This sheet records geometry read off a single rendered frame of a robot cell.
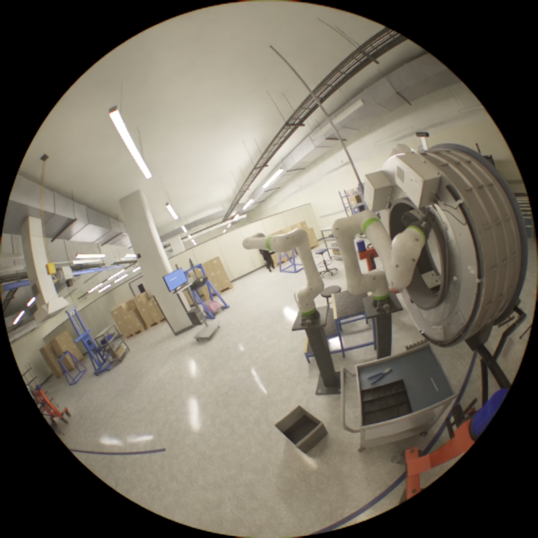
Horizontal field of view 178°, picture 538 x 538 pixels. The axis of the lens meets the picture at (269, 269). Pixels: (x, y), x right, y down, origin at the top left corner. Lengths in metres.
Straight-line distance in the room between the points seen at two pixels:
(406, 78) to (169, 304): 7.51
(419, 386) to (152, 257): 5.16
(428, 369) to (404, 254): 0.82
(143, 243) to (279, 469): 5.06
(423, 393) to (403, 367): 0.23
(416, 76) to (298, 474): 5.52
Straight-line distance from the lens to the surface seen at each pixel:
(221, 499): 1.95
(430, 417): 1.48
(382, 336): 1.45
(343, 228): 0.96
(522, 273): 1.29
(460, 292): 1.07
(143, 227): 5.05
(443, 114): 6.65
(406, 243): 0.59
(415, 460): 1.44
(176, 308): 4.95
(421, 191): 0.93
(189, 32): 2.72
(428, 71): 4.39
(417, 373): 1.20
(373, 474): 1.65
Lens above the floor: 1.64
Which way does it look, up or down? 12 degrees down
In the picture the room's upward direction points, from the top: 22 degrees counter-clockwise
